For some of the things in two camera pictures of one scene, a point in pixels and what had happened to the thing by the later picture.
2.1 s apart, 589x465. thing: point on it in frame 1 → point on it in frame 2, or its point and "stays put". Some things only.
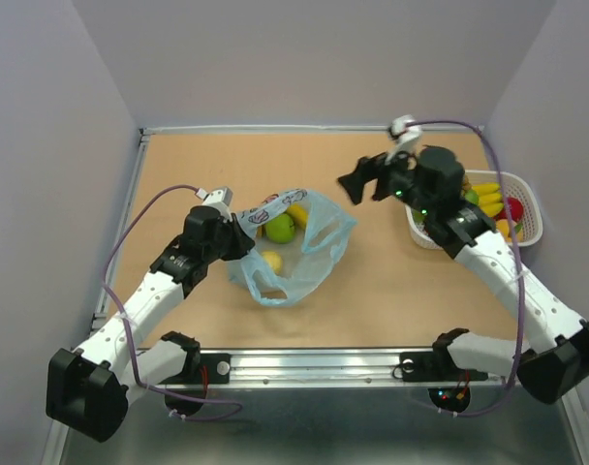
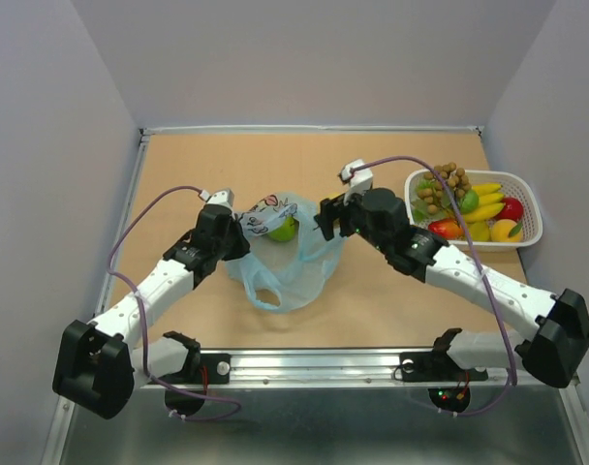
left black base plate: [210, 368] stays put
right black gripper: [368, 169] → [332, 209]
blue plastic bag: [298, 242] stays put
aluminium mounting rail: [325, 369] stays put
